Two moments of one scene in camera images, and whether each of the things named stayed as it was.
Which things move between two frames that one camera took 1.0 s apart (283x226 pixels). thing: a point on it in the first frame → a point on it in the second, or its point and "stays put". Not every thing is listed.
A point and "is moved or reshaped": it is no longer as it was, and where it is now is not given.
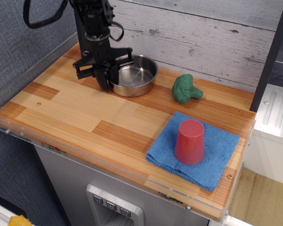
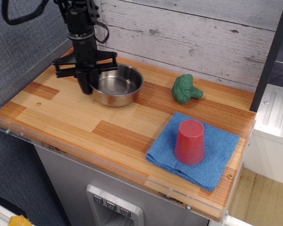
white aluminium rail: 0,215 stays put
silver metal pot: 136,79 is moved or reshaped
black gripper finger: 102,78 → 83,80
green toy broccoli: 183,89 stays put
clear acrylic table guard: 27,136 stays put
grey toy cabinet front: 70,179 stays put
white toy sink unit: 270,149 stays put
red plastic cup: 189,148 stays put
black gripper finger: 113,74 → 94,78
